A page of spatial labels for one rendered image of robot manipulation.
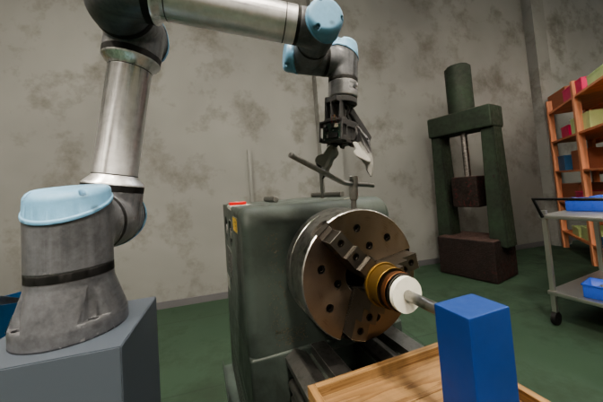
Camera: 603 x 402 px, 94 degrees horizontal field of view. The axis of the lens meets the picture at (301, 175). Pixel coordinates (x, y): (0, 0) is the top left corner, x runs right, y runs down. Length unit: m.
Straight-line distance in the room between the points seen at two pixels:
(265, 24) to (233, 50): 3.65
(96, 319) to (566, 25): 8.17
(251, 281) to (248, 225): 0.15
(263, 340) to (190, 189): 3.09
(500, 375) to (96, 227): 0.63
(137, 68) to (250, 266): 0.54
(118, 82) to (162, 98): 3.34
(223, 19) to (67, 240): 0.45
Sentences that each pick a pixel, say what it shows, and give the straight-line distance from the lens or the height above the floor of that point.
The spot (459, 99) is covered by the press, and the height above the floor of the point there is 2.35.
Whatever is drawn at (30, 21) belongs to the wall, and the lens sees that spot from 4.80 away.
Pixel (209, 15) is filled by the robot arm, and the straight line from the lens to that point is 0.62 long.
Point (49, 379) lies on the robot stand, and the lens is 0.55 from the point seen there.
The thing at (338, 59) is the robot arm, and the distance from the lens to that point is 0.75.
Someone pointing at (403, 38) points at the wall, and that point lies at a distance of 5.29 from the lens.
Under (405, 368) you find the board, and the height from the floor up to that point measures 0.89.
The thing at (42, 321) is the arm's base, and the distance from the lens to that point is 0.57.
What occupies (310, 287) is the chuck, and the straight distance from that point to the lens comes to 0.68.
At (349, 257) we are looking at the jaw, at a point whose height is 1.14.
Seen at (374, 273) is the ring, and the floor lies 1.11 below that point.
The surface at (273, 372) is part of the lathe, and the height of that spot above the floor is 0.82.
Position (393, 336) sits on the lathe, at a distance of 0.95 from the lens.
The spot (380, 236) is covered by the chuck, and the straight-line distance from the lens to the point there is 0.75.
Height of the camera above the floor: 1.29
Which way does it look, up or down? 3 degrees up
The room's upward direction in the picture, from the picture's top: 4 degrees counter-clockwise
